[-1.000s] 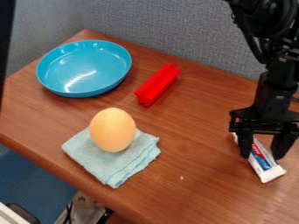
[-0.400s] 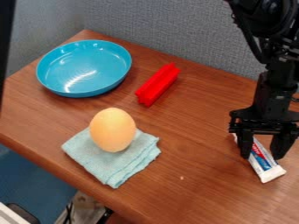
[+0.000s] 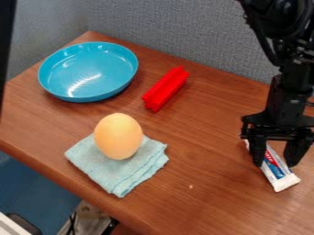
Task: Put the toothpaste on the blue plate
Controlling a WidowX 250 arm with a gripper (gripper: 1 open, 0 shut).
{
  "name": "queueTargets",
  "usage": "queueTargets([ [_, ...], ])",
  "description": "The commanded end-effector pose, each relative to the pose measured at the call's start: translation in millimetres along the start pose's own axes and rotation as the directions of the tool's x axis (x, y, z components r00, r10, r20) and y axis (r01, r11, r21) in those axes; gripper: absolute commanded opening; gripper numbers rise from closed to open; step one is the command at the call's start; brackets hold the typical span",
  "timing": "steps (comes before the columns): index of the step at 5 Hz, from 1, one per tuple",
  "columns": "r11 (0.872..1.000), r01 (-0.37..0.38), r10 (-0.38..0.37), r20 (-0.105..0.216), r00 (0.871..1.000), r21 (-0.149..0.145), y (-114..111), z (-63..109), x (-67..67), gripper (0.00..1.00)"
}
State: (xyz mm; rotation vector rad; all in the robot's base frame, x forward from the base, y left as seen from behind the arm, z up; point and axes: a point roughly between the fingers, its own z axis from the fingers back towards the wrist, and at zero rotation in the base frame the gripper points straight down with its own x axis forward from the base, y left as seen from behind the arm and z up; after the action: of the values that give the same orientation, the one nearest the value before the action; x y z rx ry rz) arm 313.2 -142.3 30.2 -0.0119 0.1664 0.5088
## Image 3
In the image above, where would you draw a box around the red plastic block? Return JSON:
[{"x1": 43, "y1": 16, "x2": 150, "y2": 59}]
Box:
[{"x1": 142, "y1": 66, "x2": 189, "y2": 112}]

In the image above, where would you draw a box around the orange egg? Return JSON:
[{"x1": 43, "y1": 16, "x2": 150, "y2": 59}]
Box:
[{"x1": 94, "y1": 113, "x2": 143, "y2": 160}]

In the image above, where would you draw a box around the blue plastic plate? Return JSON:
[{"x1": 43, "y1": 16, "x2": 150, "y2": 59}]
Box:
[{"x1": 38, "y1": 41, "x2": 139, "y2": 103}]

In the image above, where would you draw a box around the light blue folded cloth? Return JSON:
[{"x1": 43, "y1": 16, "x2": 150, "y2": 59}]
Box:
[{"x1": 66, "y1": 135, "x2": 170, "y2": 198}]

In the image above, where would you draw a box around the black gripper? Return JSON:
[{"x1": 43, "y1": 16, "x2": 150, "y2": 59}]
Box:
[{"x1": 241, "y1": 59, "x2": 314, "y2": 167}]

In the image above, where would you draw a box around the white object bottom left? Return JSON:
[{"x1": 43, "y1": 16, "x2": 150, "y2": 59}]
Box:
[{"x1": 0, "y1": 212, "x2": 43, "y2": 235}]

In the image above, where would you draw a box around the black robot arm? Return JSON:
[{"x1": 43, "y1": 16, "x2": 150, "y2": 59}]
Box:
[{"x1": 237, "y1": 0, "x2": 314, "y2": 167}]

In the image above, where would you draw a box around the white toothpaste tube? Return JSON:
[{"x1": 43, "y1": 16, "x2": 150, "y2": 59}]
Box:
[{"x1": 245, "y1": 140, "x2": 302, "y2": 193}]

